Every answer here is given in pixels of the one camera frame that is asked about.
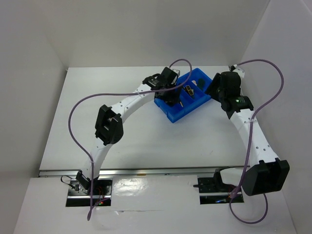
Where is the dark green labelled round puff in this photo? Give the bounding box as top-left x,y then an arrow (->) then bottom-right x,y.
197,78 -> 205,90

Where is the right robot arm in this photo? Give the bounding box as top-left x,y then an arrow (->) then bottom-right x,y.
205,71 -> 290,196

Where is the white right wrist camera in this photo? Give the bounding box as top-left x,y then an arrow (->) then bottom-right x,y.
229,64 -> 245,78

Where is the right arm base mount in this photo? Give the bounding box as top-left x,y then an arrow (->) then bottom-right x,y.
193,168 -> 235,205

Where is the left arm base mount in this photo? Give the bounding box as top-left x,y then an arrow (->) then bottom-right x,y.
59,175 -> 113,207

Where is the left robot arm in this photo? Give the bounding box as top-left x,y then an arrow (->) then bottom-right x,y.
76,67 -> 181,195

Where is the blue divided plastic bin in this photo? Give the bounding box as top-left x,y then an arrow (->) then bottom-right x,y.
154,68 -> 212,123

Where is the aluminium front rail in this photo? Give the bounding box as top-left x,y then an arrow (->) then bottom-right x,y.
38,165 -> 268,177

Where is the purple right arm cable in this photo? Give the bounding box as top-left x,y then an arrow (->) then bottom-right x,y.
229,59 -> 285,224

